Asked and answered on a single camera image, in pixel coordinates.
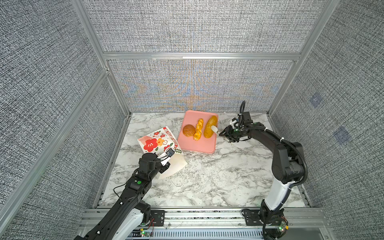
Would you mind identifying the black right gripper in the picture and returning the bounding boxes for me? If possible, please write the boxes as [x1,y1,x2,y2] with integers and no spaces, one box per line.
[218,125,246,142]

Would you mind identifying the round brown fake bun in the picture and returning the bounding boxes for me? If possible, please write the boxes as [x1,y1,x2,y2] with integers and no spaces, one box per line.
[183,125,196,137]

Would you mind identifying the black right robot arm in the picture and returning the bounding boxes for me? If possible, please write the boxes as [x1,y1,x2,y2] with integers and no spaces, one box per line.
[219,112,308,224]

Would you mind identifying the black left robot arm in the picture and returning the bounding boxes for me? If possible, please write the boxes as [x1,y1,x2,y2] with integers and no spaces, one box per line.
[75,148,175,240]

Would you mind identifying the yellow twisted fake bread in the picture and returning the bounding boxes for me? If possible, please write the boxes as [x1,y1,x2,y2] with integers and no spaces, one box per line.
[193,119,204,141]

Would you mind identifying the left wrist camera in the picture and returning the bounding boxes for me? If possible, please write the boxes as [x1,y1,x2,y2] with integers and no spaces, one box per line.
[158,148,175,166]

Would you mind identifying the metal tongs with white tips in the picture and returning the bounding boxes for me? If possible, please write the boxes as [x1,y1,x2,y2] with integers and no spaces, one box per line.
[211,126,225,136]

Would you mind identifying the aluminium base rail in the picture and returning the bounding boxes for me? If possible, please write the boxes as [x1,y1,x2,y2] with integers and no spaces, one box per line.
[74,206,334,240]

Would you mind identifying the pink plastic tray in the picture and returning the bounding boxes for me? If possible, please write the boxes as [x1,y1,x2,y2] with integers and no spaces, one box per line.
[178,110,219,154]

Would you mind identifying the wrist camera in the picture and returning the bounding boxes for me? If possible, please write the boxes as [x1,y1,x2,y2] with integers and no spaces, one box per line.
[158,148,175,166]
[230,118,241,129]

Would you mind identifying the white floral paper bag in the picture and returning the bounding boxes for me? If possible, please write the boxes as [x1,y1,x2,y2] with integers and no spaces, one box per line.
[138,126,188,180]

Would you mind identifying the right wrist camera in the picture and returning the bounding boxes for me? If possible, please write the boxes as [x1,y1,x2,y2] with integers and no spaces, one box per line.
[230,118,241,129]

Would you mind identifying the long orange fake bread loaf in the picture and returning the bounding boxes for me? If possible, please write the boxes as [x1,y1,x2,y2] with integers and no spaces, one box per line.
[204,116,218,139]

